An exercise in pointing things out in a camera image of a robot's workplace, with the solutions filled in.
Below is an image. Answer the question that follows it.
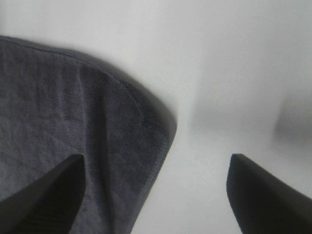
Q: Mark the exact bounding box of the dark navy towel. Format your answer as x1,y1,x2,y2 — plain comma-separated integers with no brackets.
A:
0,36,172,234

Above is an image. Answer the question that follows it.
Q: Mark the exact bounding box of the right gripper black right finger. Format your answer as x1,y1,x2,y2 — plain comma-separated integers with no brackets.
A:
226,154,312,234

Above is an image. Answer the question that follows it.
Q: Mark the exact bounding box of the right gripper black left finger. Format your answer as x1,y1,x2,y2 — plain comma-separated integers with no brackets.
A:
0,155,86,234

